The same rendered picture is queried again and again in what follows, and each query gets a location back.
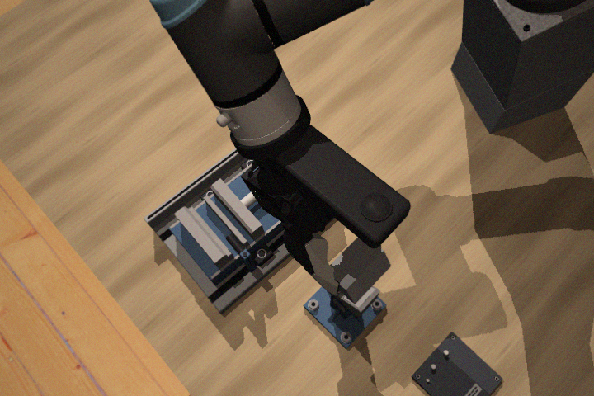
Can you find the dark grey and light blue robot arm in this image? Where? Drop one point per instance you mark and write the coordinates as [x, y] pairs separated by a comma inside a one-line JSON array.
[[227, 46]]

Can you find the grey flat bar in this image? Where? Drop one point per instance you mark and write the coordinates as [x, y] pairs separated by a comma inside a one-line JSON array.
[[211, 232], [226, 221]]

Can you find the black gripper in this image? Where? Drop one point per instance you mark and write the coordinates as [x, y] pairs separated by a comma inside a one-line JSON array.
[[304, 217]]

